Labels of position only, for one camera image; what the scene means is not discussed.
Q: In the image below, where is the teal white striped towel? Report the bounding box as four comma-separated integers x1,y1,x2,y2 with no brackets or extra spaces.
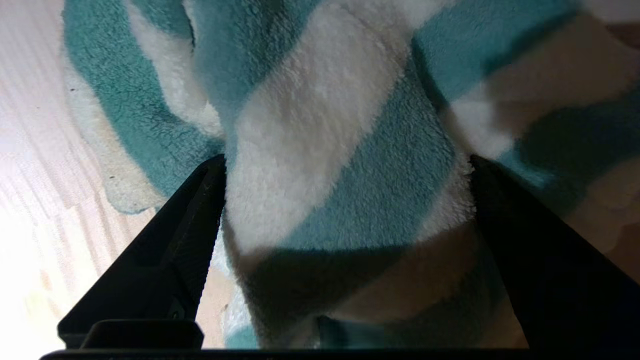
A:
62,0,640,349

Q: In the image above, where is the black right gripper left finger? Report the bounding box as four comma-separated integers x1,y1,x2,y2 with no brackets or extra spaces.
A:
57,154,227,349

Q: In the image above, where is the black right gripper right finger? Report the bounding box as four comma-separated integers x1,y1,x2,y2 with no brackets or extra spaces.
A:
470,154,640,351

